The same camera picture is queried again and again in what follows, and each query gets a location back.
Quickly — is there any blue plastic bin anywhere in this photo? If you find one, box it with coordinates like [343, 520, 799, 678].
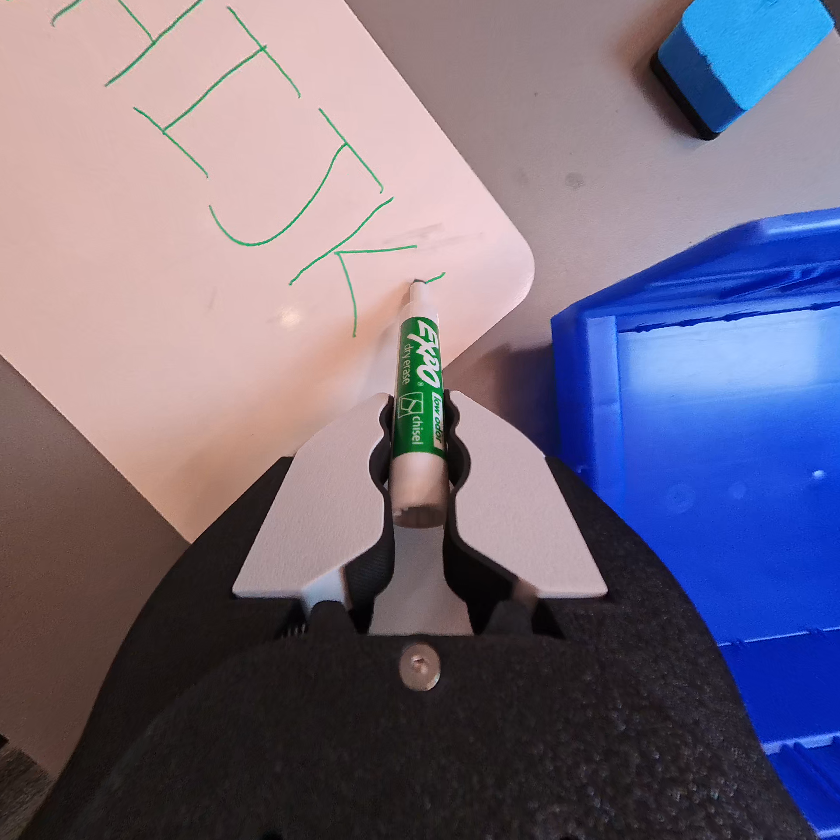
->
[549, 208, 840, 840]

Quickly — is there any white whiteboard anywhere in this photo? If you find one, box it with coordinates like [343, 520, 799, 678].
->
[0, 0, 536, 637]

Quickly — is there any green whiteboard marker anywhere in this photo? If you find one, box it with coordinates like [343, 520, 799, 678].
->
[388, 278, 453, 530]

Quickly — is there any blue whiteboard eraser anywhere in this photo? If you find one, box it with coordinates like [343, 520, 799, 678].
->
[649, 0, 836, 143]

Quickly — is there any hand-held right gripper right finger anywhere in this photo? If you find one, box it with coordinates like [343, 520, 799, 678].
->
[441, 390, 609, 635]

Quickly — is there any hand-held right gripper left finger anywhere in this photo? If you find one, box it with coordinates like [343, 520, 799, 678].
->
[233, 392, 399, 635]

